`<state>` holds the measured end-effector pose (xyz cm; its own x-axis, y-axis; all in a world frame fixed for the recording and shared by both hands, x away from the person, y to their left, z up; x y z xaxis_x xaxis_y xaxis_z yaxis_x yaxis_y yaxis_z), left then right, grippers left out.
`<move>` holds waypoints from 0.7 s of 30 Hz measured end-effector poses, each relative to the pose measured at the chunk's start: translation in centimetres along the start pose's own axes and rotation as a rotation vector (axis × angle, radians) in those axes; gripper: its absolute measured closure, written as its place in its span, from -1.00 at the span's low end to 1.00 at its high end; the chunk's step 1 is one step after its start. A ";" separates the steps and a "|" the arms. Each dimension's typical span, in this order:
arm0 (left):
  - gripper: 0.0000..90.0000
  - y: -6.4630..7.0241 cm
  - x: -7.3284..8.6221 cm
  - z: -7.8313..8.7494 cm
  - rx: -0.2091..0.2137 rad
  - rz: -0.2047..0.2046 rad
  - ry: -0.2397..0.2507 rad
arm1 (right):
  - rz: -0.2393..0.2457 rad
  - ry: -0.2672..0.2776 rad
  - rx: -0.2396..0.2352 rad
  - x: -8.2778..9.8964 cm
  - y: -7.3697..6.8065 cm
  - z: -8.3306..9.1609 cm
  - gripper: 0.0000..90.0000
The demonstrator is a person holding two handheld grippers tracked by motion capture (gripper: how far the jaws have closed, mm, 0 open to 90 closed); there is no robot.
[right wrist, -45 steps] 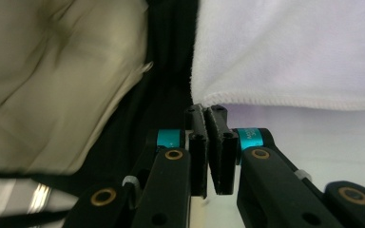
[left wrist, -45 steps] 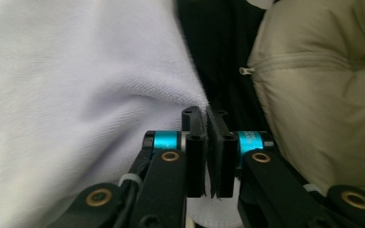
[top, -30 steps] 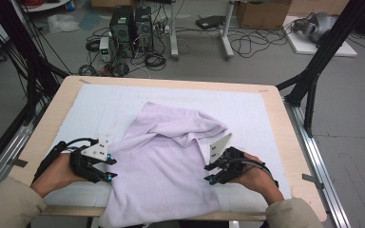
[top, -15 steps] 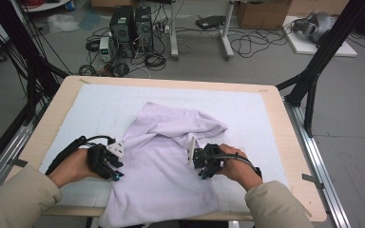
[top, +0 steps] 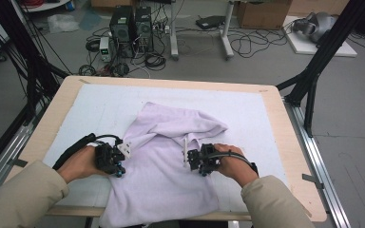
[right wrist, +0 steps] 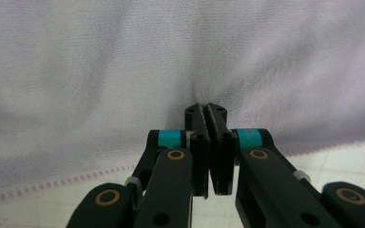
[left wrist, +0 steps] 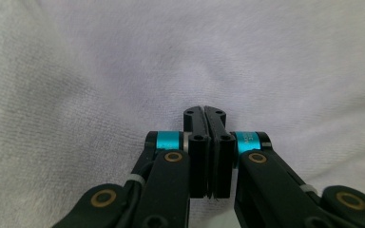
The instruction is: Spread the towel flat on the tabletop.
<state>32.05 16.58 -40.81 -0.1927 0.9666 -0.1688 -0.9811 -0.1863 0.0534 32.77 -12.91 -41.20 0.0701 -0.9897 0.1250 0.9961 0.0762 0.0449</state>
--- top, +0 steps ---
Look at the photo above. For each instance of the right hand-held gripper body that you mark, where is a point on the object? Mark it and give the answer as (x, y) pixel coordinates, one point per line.
(194, 160)

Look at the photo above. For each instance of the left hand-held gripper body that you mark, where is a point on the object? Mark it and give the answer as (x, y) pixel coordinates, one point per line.
(106, 156)

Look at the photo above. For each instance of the lilac towel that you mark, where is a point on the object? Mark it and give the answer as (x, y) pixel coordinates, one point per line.
(158, 183)

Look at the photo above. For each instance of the person's right hand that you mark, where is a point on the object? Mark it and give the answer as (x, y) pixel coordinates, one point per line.
(234, 169)

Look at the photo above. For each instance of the person's left hand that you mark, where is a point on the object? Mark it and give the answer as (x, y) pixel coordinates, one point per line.
(79, 164)

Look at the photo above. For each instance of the white grid mat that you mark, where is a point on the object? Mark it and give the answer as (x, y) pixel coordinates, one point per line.
(107, 104)

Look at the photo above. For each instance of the white power supply unit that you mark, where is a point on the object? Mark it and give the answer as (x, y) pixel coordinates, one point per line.
(105, 49)

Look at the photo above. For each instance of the wide black computer tower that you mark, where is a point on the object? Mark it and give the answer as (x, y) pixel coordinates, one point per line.
(122, 31)

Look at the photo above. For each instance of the white desk leg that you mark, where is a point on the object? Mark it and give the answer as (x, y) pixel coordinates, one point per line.
(226, 34)
(173, 34)

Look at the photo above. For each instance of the narrow black computer tower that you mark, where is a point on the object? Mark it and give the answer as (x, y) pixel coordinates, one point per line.
(144, 30)

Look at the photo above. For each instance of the white power strip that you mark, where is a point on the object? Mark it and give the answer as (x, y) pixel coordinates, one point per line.
(161, 29)

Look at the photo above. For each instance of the flat black device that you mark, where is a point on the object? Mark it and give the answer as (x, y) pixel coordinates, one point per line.
(210, 22)

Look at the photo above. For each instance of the clear plastic bag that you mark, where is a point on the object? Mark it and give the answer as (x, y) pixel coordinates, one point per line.
(62, 22)

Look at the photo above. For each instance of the white floor board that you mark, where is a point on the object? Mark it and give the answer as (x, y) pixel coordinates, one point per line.
(304, 46)

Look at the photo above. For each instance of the large cardboard box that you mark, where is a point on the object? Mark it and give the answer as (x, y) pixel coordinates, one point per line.
(263, 14)

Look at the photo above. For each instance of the white round table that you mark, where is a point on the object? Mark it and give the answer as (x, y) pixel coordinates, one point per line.
(44, 6)

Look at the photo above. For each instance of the grey robot head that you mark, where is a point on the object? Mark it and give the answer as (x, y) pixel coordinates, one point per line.
(320, 25)

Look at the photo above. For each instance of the grey rail bracket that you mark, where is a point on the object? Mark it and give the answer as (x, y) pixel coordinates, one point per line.
(312, 180)

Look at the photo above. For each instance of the black metal frame post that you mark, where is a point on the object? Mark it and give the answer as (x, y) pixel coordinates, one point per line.
(22, 41)
(326, 47)

